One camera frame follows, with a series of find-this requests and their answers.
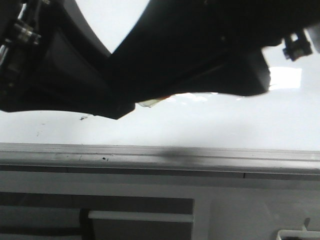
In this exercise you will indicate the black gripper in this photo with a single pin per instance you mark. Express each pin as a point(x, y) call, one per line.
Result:
point(53, 61)

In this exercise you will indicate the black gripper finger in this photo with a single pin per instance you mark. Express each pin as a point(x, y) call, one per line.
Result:
point(180, 46)

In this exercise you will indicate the white marker with tape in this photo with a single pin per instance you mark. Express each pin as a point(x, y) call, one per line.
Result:
point(151, 102)

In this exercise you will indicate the dark cabinet with white shelf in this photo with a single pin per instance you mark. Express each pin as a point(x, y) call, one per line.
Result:
point(45, 216)

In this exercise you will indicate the white tray at corner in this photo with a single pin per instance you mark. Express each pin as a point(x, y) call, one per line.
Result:
point(301, 234)

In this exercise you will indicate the white whiteboard with metal frame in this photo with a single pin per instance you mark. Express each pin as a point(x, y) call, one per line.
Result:
point(183, 132)

